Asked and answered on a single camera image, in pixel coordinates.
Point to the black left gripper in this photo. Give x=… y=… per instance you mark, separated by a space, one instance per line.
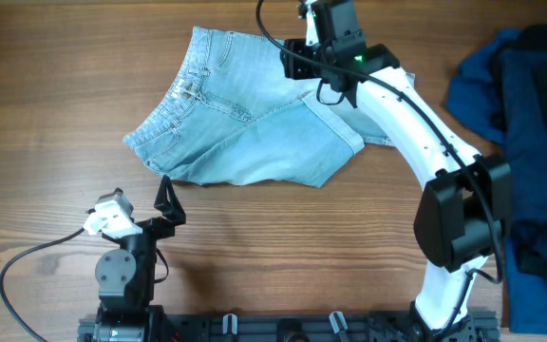
x=169 y=208

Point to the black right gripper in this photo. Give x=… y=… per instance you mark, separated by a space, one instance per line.
x=293 y=57

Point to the light blue denim shorts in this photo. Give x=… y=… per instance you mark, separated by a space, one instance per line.
x=231 y=115

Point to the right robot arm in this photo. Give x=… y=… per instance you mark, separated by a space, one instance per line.
x=464 y=214

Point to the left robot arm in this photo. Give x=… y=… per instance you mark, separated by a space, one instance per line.
x=127 y=274

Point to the blue cloth garment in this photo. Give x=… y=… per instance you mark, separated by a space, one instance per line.
x=474 y=101

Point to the dark navy garment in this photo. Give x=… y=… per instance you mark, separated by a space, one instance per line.
x=519 y=71

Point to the left white rail clip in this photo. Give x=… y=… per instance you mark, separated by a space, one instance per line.
x=229 y=324

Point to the white rail clip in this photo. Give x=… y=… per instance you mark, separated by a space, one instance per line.
x=229 y=324
x=339 y=326

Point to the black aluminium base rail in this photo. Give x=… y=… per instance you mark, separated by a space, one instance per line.
x=283 y=328

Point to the right white rail clip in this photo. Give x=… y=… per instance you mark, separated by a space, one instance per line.
x=339 y=326

